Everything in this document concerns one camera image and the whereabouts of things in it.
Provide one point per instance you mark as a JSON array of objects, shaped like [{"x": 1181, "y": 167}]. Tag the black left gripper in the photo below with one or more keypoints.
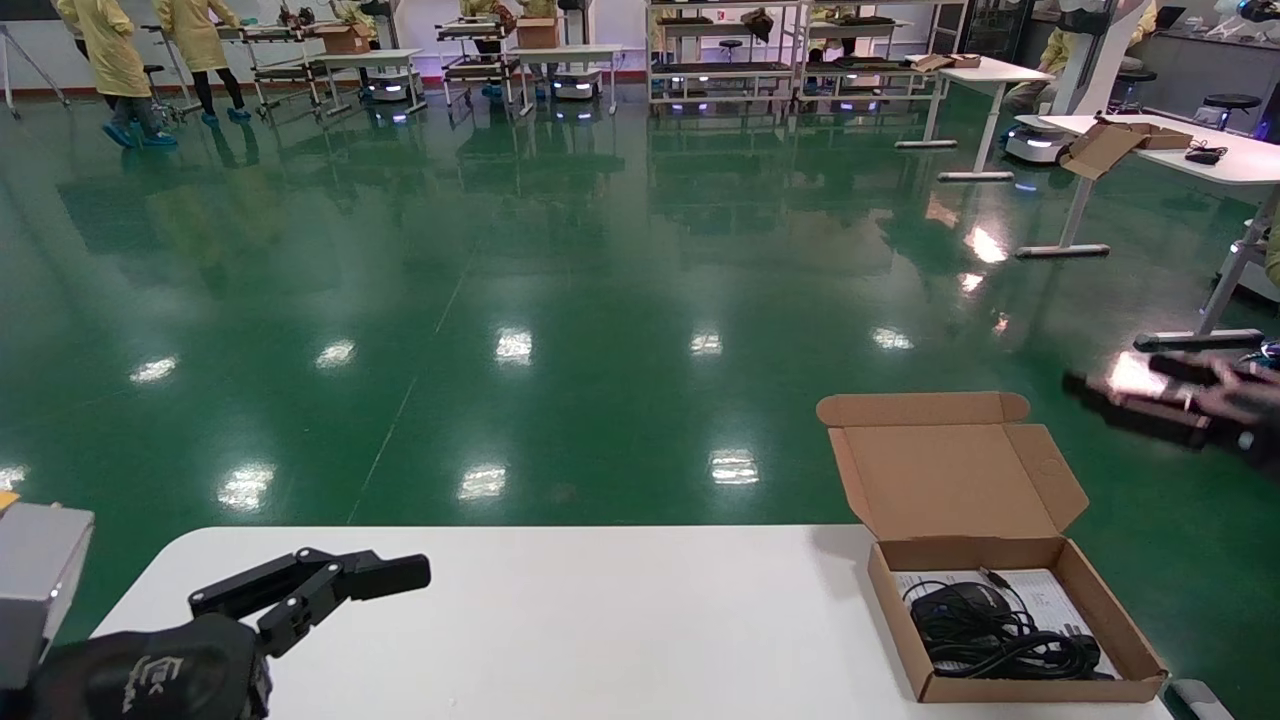
[{"x": 160, "y": 670}]

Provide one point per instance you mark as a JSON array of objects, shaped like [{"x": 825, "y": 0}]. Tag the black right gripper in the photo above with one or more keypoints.
[{"x": 1250, "y": 420}]

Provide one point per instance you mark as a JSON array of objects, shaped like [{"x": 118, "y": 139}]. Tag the brown cardboard storage box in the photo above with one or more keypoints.
[{"x": 950, "y": 480}]

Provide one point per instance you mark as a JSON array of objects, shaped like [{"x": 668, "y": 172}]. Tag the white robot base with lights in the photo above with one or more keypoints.
[
  {"x": 576, "y": 86},
  {"x": 388, "y": 88}
]

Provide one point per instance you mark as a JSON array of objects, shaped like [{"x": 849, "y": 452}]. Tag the open brown cardboard box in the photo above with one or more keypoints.
[{"x": 1105, "y": 150}]

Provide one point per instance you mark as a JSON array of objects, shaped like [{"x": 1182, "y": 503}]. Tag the white printed manual sheet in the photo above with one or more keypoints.
[{"x": 1055, "y": 595}]

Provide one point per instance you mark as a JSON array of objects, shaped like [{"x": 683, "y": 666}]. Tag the small black mouse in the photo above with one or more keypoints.
[{"x": 1202, "y": 156}]

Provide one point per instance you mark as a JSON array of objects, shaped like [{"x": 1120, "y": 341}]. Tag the large white table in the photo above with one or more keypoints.
[{"x": 1240, "y": 165}]

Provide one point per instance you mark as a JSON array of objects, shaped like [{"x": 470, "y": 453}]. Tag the black round stool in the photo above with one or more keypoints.
[
  {"x": 1138, "y": 76},
  {"x": 1232, "y": 101}
]

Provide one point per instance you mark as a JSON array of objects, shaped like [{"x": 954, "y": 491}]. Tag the light grey table foot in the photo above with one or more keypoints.
[{"x": 1200, "y": 700}]

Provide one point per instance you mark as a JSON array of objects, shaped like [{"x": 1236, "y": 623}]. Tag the dark grey counter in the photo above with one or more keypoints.
[{"x": 1200, "y": 65}]

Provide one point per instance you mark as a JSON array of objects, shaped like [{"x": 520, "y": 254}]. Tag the white robot with wheeled base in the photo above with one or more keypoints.
[{"x": 1100, "y": 60}]

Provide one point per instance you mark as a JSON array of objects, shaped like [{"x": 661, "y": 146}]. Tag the seated person in yellow coat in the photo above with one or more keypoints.
[{"x": 1050, "y": 60}]

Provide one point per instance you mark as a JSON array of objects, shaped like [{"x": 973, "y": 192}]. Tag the white metal shelf rack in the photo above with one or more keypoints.
[
  {"x": 720, "y": 68},
  {"x": 880, "y": 65}
]

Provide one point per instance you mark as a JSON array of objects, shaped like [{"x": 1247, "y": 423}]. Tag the metal cart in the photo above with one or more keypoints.
[{"x": 280, "y": 75}]

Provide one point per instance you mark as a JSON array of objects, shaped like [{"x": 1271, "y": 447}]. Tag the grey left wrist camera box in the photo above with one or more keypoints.
[{"x": 40, "y": 580}]

